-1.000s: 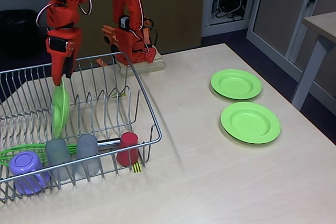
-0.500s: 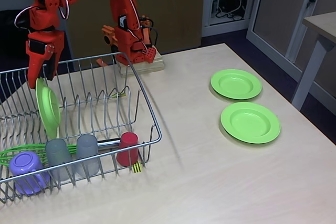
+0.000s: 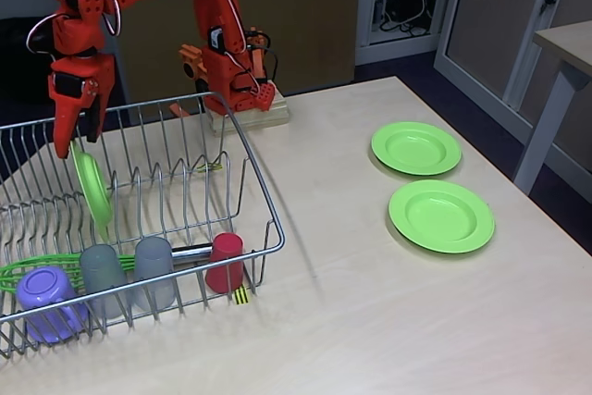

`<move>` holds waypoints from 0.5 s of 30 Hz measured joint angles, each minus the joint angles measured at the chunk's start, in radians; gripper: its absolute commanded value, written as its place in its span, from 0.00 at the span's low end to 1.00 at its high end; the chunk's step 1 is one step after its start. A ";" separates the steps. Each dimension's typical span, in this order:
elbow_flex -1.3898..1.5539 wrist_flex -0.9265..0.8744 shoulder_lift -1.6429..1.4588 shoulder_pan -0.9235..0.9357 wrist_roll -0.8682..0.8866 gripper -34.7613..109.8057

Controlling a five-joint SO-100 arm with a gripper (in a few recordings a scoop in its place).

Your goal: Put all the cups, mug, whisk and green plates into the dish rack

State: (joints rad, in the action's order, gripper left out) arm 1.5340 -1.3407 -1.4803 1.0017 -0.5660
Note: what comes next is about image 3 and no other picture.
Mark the metal wire dish rack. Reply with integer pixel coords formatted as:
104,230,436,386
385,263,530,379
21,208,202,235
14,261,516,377
0,89,287,360

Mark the purple plastic mug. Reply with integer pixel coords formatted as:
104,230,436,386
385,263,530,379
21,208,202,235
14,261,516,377
16,265,90,344

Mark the wooden base block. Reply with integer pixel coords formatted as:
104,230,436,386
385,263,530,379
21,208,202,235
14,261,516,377
207,89,291,138

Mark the brown pin board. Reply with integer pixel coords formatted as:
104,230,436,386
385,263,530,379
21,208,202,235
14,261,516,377
97,0,363,105

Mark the black power cable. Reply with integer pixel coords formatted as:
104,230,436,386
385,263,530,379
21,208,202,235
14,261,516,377
244,31,280,82

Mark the red plastic cup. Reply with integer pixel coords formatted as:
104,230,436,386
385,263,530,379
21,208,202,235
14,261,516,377
203,232,245,294

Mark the orange table clamp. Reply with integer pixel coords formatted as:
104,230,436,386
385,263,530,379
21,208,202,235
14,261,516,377
168,43,232,118

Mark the green whisk with metal handle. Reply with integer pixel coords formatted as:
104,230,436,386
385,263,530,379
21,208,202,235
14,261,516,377
0,242,214,295

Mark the black trash bin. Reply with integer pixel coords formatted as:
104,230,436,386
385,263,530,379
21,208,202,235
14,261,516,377
0,16,71,103

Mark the green plastic plate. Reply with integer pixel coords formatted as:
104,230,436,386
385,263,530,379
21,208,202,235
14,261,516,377
69,139,115,245
388,179,497,255
370,120,463,178

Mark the grey translucent plastic cup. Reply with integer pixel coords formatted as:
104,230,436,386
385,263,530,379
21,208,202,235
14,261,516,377
79,243,130,321
130,236,178,313

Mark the white wrist servo cable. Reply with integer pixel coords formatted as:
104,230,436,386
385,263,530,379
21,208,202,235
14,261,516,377
26,14,61,57

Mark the white cabinet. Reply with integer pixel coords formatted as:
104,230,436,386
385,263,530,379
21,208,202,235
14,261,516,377
353,0,592,169

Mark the beige side table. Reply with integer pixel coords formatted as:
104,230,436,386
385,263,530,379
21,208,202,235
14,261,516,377
512,19,592,195

